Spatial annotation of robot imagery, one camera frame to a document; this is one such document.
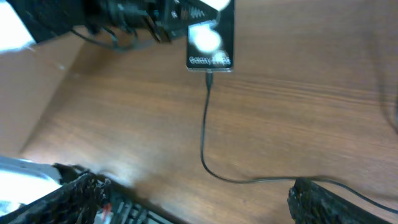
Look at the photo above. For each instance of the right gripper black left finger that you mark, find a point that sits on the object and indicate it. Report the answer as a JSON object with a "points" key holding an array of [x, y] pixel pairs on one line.
{"points": [[75, 202]]}

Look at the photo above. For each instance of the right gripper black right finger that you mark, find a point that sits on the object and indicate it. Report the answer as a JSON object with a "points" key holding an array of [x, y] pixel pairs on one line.
{"points": [[310, 203]]}

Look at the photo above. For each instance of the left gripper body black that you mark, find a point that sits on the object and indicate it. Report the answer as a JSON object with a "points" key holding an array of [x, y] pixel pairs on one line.
{"points": [[165, 20]]}

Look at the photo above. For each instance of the black smartphone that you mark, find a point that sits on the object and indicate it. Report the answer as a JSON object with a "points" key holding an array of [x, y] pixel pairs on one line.
{"points": [[210, 44]]}

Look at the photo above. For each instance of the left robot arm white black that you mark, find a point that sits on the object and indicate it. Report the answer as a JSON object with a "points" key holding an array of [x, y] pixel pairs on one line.
{"points": [[48, 19]]}

